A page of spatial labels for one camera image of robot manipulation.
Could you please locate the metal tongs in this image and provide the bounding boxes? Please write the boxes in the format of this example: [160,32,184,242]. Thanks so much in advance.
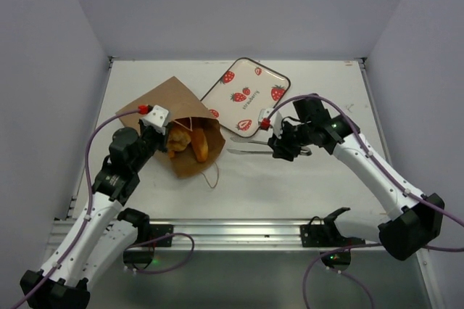
[225,136,312,157]

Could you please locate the brown paper bag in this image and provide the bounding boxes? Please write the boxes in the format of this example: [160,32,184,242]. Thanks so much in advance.
[117,77,225,178]

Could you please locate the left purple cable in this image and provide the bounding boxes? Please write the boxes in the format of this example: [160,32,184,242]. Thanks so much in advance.
[0,104,195,309]

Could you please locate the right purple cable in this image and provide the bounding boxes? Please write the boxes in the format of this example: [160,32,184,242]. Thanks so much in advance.
[261,93,464,309]

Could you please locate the round fake bread bun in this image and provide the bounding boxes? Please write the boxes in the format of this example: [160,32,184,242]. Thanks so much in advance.
[167,124,191,158]

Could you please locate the fake baguette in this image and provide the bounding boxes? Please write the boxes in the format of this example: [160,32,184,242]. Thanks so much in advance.
[191,128,209,162]

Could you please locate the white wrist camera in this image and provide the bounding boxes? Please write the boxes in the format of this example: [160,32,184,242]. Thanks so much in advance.
[141,105,170,136]
[258,108,283,139]

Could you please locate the purple cable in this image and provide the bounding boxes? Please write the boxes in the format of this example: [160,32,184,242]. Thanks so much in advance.
[0,104,195,309]
[261,93,464,309]

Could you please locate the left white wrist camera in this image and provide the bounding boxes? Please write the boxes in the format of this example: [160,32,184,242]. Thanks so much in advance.
[141,105,170,136]

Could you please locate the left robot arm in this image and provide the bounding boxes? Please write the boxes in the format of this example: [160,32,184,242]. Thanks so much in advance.
[20,120,170,308]

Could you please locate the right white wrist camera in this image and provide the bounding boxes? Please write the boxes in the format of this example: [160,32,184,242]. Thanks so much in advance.
[258,108,283,139]

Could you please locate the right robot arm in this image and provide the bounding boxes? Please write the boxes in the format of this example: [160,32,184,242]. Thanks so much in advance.
[258,94,444,260]

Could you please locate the aluminium rail frame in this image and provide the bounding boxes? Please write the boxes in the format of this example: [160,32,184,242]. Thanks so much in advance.
[46,217,425,252]

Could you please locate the strawberry print tray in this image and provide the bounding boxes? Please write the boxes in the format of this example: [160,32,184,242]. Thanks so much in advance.
[201,57,291,138]

